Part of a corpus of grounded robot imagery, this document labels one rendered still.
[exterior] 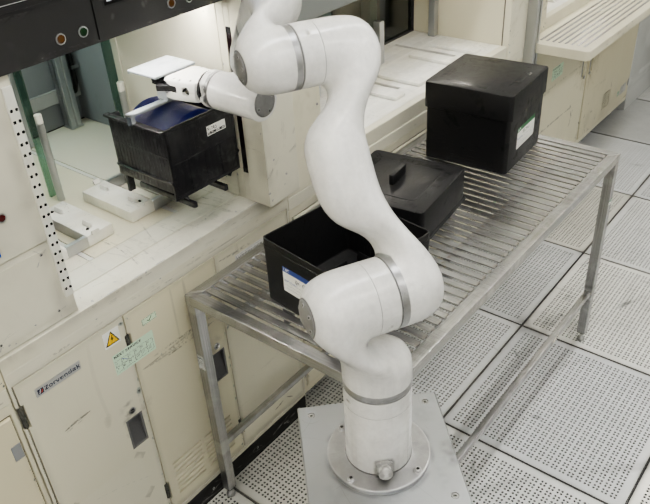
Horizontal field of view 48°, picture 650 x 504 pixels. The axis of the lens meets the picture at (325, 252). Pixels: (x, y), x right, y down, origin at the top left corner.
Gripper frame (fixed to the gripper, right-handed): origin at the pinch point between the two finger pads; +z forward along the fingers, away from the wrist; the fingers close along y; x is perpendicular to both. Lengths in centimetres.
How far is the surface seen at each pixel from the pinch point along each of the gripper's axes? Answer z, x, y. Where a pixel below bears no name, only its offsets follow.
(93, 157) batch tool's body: 52, -38, 8
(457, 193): -46, -44, 58
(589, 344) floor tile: -73, -124, 114
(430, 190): -44, -39, 47
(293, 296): -39, -44, -5
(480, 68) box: -29, -23, 98
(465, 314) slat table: -72, -49, 18
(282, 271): -36, -38, -4
